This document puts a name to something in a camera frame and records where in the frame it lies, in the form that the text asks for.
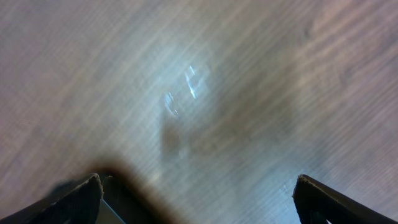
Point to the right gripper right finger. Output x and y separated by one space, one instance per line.
315 202

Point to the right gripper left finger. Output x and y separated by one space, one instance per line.
75 201

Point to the black water tray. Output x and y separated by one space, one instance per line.
123 202

